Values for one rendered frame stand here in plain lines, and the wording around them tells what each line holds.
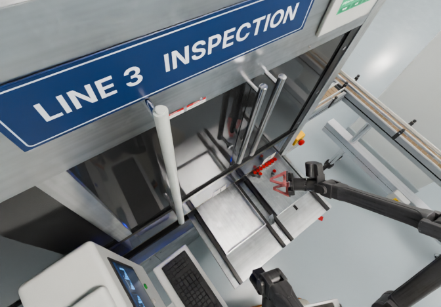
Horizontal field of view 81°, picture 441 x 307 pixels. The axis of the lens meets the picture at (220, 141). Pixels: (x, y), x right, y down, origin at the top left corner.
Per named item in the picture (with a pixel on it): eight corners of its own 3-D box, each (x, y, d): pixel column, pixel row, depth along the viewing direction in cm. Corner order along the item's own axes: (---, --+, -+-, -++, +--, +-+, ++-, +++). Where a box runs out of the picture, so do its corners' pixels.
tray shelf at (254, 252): (181, 206, 140) (181, 205, 139) (275, 146, 165) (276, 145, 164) (234, 288, 122) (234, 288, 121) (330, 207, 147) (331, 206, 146)
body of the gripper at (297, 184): (288, 172, 113) (306, 172, 110) (291, 182, 121) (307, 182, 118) (288, 186, 109) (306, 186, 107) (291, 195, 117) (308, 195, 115)
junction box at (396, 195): (385, 196, 198) (393, 192, 191) (389, 193, 200) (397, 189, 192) (398, 209, 194) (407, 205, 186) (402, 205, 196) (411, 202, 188)
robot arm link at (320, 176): (325, 195, 102) (338, 190, 106) (323, 166, 100) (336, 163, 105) (300, 189, 112) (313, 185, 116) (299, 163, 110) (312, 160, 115)
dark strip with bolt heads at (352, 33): (277, 151, 147) (349, 29, 79) (283, 147, 149) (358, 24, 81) (279, 153, 147) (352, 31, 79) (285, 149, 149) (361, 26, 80)
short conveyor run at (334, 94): (275, 145, 168) (281, 132, 154) (260, 128, 174) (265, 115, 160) (342, 102, 192) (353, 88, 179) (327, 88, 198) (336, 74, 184)
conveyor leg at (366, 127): (320, 164, 252) (365, 119, 186) (327, 159, 255) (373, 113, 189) (327, 171, 248) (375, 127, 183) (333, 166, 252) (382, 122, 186)
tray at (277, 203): (237, 169, 152) (239, 166, 149) (270, 148, 162) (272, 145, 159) (275, 217, 140) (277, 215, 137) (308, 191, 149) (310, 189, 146)
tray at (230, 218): (189, 201, 140) (189, 198, 137) (227, 176, 150) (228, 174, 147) (226, 256, 128) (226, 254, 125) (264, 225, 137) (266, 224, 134)
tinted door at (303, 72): (228, 168, 116) (253, 72, 65) (295, 126, 131) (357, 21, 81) (228, 169, 116) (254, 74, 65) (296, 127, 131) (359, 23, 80)
